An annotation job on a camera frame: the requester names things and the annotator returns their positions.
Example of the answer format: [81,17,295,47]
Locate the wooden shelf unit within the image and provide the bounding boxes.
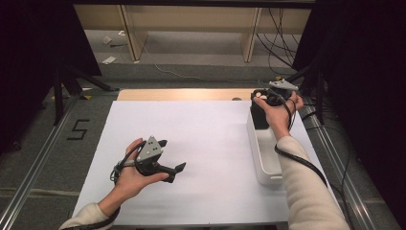
[72,4,312,63]

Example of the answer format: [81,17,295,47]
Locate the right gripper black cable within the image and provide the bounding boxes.
[273,95,330,190]

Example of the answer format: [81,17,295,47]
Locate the aluminium rail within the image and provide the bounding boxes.
[0,92,81,230]
[301,97,381,230]

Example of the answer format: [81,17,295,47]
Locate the black metal stand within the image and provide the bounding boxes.
[52,65,121,127]
[285,61,327,127]

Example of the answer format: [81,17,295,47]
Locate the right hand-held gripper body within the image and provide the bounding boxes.
[258,80,301,108]

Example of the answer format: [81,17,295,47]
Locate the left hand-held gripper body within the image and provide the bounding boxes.
[133,136,164,177]

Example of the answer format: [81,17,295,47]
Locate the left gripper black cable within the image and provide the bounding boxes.
[61,140,147,230]

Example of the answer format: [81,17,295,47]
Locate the black curtain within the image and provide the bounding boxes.
[0,0,103,156]
[291,0,406,221]

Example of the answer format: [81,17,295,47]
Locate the white board sheet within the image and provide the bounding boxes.
[72,99,341,227]

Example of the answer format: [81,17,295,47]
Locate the bundle of black cables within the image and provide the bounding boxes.
[255,8,303,77]

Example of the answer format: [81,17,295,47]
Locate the white plastic box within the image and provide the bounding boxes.
[246,104,290,187]

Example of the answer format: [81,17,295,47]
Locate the person's right hand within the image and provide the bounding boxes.
[253,90,305,142]

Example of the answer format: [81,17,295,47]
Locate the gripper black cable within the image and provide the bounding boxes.
[273,95,330,190]
[61,140,147,230]

